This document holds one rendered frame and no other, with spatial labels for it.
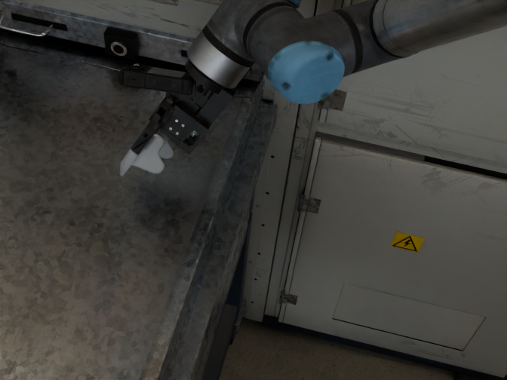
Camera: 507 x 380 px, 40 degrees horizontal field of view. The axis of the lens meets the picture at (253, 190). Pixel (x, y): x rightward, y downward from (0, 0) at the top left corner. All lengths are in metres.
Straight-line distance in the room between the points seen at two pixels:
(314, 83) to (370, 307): 0.96
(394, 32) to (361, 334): 1.13
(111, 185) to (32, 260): 0.18
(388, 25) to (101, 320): 0.57
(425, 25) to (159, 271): 0.53
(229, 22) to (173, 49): 0.35
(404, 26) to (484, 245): 0.73
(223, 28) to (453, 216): 0.67
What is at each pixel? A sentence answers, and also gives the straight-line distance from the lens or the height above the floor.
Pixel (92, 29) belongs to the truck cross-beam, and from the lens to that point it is 1.38.
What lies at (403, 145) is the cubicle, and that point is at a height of 0.81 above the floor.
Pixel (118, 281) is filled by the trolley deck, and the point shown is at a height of 0.85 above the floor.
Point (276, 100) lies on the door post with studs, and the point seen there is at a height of 0.86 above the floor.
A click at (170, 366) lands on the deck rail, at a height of 0.85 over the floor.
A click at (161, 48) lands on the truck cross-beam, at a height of 0.90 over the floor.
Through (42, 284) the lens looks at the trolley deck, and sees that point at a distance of 1.09.
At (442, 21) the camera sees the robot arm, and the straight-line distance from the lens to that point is 0.83.
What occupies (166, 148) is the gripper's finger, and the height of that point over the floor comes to 0.91.
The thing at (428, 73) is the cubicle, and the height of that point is 1.01.
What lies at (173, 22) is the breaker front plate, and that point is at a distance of 1.31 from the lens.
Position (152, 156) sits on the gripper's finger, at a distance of 1.09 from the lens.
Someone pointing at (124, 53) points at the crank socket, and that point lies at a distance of 1.35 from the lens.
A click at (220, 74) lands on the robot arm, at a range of 1.02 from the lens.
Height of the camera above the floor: 1.76
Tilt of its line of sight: 51 degrees down
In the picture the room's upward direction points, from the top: 6 degrees clockwise
